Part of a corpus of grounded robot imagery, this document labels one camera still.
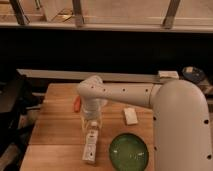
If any green ceramic bowl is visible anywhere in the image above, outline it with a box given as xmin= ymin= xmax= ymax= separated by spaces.
xmin=109 ymin=133 xmax=149 ymax=171

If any wooden shelf frame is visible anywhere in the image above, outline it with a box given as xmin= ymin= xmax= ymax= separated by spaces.
xmin=0 ymin=0 xmax=213 ymax=33

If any white paper cup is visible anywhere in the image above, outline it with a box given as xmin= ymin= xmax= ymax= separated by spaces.
xmin=100 ymin=99 xmax=108 ymax=107

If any white bottle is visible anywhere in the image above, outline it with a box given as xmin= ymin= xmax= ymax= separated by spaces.
xmin=82 ymin=121 xmax=99 ymax=164

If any dark blue round object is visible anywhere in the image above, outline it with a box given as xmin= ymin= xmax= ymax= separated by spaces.
xmin=182 ymin=66 xmax=205 ymax=84

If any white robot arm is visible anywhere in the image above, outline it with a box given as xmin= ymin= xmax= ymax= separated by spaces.
xmin=77 ymin=76 xmax=213 ymax=171

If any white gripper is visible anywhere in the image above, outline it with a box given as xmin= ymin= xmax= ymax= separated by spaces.
xmin=81 ymin=99 xmax=102 ymax=132

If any white box on rail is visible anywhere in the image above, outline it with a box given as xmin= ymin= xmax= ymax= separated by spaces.
xmin=158 ymin=71 xmax=179 ymax=79

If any black chair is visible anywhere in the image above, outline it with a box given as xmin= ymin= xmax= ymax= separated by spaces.
xmin=0 ymin=72 xmax=39 ymax=157

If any white rectangular block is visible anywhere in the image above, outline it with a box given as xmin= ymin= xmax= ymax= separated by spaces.
xmin=124 ymin=108 xmax=138 ymax=125

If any orange carrot toy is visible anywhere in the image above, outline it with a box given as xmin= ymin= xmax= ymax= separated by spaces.
xmin=74 ymin=96 xmax=81 ymax=113

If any grey metal rail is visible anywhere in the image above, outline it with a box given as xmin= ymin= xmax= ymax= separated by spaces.
xmin=18 ymin=69 xmax=164 ymax=83

